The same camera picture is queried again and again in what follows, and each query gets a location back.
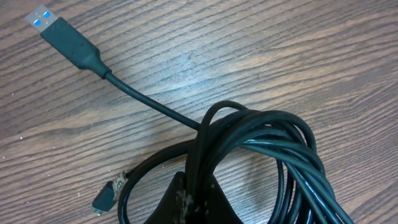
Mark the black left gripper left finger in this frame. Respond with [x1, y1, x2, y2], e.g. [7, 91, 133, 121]
[144, 171, 199, 224]

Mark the thick black USB cable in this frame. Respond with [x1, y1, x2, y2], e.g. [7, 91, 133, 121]
[24, 4, 355, 224]

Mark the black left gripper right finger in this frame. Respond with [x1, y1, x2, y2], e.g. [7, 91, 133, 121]
[200, 175, 243, 224]

